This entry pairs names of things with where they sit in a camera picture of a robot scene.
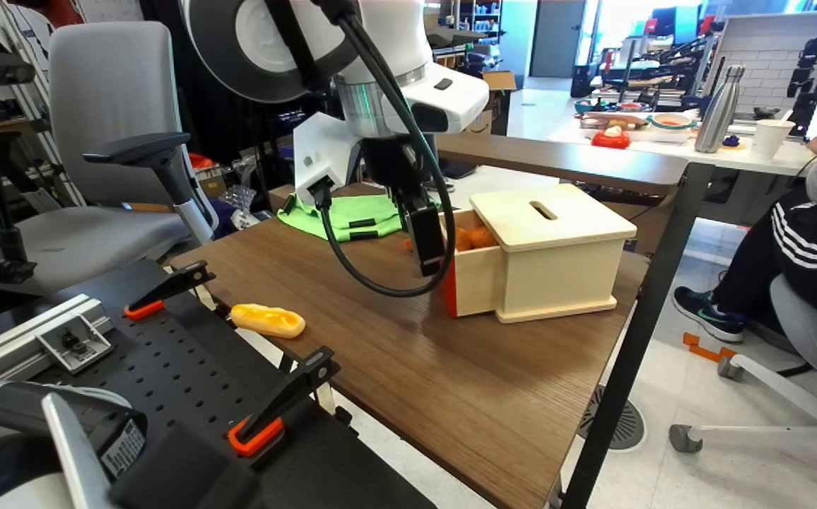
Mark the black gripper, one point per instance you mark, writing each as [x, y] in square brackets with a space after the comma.
[393, 168]

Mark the wooden drawer orange front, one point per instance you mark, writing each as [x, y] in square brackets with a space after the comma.
[478, 277]

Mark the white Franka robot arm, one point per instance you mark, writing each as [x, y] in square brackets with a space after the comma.
[396, 45]

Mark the robot base black white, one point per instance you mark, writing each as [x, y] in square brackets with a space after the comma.
[20, 454]

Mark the light wooden chest box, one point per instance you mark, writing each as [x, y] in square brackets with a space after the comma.
[558, 254]

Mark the green plastic sheet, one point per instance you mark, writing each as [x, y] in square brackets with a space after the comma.
[367, 218]

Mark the long brown bench table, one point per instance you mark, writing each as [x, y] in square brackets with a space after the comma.
[565, 158]

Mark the cardboard box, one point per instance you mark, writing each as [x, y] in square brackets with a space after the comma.
[502, 79]

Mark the orange object on desk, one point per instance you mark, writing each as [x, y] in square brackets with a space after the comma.
[610, 140]

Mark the orange floor marker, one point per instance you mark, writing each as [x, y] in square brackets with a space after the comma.
[704, 349]

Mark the grey office chair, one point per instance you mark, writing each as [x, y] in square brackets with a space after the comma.
[110, 103]

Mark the white paper cup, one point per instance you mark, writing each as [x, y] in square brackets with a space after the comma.
[769, 140]

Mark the seated person striped trousers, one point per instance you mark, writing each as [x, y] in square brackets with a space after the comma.
[791, 240]

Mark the white pegboard panel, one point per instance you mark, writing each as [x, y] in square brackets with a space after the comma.
[755, 56]

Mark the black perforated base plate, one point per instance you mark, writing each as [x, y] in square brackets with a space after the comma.
[189, 377]

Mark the aluminium rail profile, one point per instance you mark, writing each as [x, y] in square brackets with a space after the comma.
[20, 336]

